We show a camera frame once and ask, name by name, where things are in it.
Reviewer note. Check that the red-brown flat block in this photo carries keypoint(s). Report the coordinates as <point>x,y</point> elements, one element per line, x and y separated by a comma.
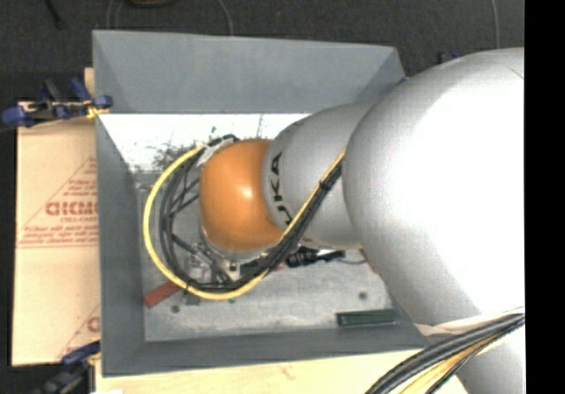
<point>158,294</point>

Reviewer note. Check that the brown cardboard board red print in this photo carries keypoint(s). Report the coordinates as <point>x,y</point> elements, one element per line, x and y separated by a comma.
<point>53,286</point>

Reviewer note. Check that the dark green flat block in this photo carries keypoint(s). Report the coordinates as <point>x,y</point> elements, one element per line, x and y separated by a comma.
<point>366,318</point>

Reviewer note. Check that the grey metal bin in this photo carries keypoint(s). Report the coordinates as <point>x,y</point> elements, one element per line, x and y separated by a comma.
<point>229,74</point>

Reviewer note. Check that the black cylinder on white bracket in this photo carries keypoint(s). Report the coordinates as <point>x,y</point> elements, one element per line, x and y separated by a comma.
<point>304,257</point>

